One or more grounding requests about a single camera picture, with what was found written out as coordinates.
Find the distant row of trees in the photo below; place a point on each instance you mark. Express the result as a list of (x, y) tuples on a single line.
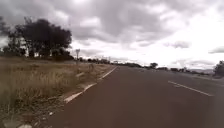
[(113, 62)]

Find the lone distant tree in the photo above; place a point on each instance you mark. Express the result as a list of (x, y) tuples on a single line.
[(153, 65)]

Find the white painted edge line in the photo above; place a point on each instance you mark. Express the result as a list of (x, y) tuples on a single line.
[(77, 94)]

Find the dark asphalt road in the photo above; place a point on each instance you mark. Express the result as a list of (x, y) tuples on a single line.
[(140, 103)]

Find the dark clump of trees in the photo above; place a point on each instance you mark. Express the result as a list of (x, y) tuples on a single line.
[(41, 38)]

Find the white dashed centre line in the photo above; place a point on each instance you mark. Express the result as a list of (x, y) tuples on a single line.
[(191, 88)]

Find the dry grass verge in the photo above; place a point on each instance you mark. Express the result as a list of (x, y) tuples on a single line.
[(30, 83)]

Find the dark tree at roadside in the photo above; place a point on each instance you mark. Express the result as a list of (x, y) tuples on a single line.
[(219, 69)]

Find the road sign on post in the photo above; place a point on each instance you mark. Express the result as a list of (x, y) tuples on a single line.
[(77, 53)]

